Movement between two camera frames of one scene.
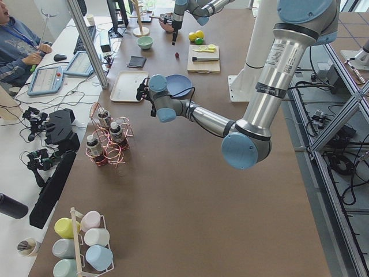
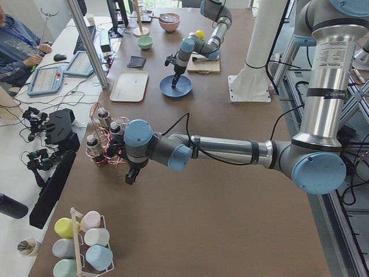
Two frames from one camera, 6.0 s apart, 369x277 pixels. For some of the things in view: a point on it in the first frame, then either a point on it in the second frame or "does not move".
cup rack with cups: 82,249 does not move
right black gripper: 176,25 to 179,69
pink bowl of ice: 166,21 does not move
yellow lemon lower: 199,33 does not move
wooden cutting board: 206,67 does not move
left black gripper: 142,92 to 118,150
